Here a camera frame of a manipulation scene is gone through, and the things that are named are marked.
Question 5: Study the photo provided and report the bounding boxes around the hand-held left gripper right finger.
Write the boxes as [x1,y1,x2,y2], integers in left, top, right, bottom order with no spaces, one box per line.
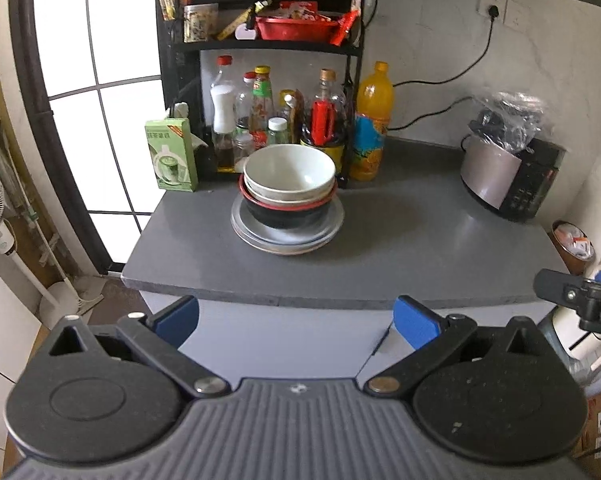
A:
[363,295,549,400]

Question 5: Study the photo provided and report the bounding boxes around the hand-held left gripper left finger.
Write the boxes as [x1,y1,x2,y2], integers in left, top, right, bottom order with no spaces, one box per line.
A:
[45,294,231,400]

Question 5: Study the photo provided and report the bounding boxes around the white plate with script print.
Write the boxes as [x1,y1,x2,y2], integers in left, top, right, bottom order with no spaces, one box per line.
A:
[231,192,345,250]

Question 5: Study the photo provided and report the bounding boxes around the red bowl black outside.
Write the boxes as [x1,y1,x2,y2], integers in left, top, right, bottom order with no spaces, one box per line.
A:
[238,185,340,231]

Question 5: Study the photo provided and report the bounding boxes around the white ribbed bowl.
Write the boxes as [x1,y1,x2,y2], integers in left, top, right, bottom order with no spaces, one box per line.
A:
[244,144,336,200]

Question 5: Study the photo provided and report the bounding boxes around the white cylindrical appliance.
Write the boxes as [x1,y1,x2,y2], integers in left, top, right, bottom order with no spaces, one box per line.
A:
[549,304,601,363]

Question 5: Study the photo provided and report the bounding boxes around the small round bin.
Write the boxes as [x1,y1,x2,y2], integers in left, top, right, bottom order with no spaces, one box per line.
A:
[551,219,596,261]

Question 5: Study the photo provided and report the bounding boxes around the white cabinet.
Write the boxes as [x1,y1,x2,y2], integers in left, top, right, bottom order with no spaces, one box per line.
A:
[140,294,556,382]

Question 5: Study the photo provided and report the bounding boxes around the black kitchen appliance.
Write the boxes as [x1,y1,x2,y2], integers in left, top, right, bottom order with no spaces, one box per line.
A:
[499,137,566,224]

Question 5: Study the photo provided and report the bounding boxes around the silver rice cooker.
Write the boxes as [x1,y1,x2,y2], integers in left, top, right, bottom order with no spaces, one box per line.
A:
[459,134,522,211]

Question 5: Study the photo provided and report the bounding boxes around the cardboard box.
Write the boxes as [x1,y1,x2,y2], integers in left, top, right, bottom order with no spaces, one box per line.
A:
[575,379,601,462]

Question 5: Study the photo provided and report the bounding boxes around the green tissue box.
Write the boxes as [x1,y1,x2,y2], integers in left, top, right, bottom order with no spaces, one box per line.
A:
[144,102,209,192]

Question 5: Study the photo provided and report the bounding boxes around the clear plastic bag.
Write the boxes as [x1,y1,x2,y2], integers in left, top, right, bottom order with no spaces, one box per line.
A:
[468,91,549,154]

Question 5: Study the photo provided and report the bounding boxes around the small glass jar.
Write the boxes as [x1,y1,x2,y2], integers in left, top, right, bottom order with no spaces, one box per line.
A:
[232,132,256,172]

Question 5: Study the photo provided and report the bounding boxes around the glass jar white lid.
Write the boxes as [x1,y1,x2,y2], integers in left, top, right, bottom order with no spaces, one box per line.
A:
[266,117,289,147]

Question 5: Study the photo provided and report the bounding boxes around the oil dispenser bottle white top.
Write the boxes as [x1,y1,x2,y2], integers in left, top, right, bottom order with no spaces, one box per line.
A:
[210,85,238,169]

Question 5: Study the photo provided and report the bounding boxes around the orange juice bottle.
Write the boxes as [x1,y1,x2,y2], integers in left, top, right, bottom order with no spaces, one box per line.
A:
[349,61,395,182]

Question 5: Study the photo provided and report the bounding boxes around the clear bottle red cap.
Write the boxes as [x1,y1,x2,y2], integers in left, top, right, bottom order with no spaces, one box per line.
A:
[235,71,256,131]
[214,55,236,89]

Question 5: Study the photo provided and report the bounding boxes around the green label sauce bottle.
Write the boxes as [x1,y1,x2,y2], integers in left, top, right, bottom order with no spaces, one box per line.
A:
[250,65,276,136]

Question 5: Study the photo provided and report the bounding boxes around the black metal shelf rack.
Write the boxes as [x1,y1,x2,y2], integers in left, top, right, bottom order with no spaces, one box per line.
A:
[155,0,369,189]

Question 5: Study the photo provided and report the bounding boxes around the red snack packet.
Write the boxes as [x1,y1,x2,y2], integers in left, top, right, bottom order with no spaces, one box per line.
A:
[330,10,360,45]

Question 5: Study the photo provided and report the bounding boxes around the red plastic basket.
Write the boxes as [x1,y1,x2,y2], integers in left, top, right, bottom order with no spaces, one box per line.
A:
[254,15,341,43]

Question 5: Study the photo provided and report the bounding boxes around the dark sauce bottle red handle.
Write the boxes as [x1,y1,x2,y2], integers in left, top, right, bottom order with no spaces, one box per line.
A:
[300,69,349,165]

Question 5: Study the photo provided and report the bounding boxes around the black window frame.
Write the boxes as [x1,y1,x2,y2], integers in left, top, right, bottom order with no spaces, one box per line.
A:
[8,0,167,277]

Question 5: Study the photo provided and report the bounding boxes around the black power cable with plug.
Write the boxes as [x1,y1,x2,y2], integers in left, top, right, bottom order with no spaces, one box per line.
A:
[387,5,500,89]

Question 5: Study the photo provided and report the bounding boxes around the white wall socket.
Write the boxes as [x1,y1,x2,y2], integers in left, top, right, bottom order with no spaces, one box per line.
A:
[505,0,529,29]
[477,0,507,22]

